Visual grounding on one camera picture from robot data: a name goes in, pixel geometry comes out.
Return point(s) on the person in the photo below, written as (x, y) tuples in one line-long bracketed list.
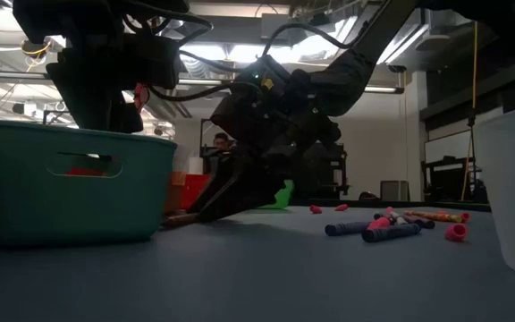
[(222, 142)]

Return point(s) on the black equipment cabinet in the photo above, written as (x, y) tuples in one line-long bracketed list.
[(331, 174)]

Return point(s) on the whiteboard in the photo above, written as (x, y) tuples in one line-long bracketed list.
[(449, 147)]

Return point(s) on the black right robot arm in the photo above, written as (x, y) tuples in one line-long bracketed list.
[(374, 53)]

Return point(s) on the grey ceiling air unit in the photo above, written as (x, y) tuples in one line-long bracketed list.
[(284, 38)]

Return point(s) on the red plastic basket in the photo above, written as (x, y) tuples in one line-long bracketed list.
[(85, 172), (192, 190)]

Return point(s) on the orange plastic bin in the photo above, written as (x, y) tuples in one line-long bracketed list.
[(176, 192)]

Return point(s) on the grey waste bin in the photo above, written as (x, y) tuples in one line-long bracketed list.
[(394, 191)]

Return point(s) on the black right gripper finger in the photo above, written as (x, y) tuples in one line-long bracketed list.
[(222, 188), (253, 197)]

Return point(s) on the long ceiling light fixture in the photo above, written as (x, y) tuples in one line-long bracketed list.
[(382, 89)]

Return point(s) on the green plastic basket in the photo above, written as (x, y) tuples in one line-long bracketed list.
[(284, 197)]

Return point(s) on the orange brown crayon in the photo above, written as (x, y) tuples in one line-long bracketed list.
[(179, 220)]

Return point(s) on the teal plastic bin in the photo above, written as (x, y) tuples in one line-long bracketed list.
[(25, 210)]

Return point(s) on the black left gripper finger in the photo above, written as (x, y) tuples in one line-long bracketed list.
[(96, 118), (132, 118)]

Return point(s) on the black equipment cart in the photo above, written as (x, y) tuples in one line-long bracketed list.
[(445, 179)]

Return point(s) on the white crayon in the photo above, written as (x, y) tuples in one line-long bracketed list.
[(398, 219)]

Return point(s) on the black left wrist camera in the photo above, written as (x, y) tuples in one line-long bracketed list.
[(154, 62)]

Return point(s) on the white cylinder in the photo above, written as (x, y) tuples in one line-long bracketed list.
[(196, 165)]

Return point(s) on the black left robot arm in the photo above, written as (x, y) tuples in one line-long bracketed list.
[(61, 18)]

